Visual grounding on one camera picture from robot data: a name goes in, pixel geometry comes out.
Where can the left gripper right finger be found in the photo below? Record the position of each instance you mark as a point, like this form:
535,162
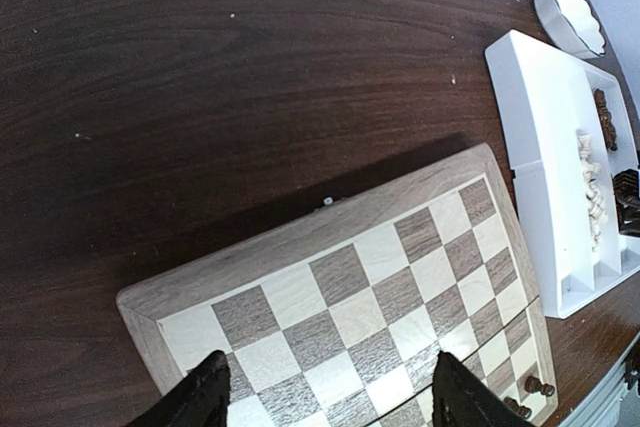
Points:
461,399

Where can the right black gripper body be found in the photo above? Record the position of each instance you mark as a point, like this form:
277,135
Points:
626,194

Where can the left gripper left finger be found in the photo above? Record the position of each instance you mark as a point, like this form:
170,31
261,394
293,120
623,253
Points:
202,398

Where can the dark pawn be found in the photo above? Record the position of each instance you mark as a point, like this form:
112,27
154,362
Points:
534,385
520,409

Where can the pile of white chess pieces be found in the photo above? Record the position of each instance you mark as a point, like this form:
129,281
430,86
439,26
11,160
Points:
596,202

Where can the pile of dark chess pieces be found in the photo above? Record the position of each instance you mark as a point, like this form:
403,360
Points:
605,119

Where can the wooden chess board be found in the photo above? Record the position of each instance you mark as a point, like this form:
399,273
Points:
337,319

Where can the white divided plastic tray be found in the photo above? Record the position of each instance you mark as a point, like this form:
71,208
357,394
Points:
544,96

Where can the white scalloped ceramic bowl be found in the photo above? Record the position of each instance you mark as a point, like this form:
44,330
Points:
572,27

